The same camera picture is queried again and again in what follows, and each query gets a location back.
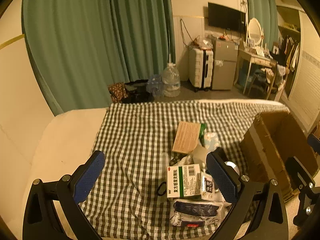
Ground brown patterned bag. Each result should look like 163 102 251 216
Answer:
108 82 129 103

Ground silver mini fridge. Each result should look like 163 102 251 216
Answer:
211 39 238 90

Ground black wall television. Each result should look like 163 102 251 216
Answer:
208 3 246 34

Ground white suitcase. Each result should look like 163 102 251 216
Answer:
189 48 214 92

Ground white dressing table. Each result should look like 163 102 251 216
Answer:
234 48 277 95

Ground crumpled blue water bottles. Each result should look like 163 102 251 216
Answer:
146 74 164 98

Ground green small packet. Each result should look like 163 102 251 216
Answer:
199 123 207 139

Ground white louvered wardrobe door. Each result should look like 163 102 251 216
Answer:
289 12 319 133

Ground large clear water jug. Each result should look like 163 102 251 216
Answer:
162 54 181 98

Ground brown cardboard box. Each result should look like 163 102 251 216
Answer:
240 112 318 201

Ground narrow green curtain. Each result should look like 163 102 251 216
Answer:
247 0 278 51

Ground wooden chair with clothes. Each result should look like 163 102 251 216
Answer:
247 64 290 101

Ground floral tissue pack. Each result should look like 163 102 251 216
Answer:
202 132 220 152

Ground large green curtain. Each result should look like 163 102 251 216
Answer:
22 0 175 115

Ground tan carton box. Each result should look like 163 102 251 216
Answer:
172 121 201 154

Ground black patterned plastic pouch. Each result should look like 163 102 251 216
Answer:
170 199 231 228

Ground white oval vanity mirror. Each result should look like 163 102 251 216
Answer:
247 18 264 47

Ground green white medicine box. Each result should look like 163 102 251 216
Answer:
167 164 201 198

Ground white red sachet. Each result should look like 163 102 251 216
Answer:
201 172 215 201

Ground green checkered cloth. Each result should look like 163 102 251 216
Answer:
80 100 288 239

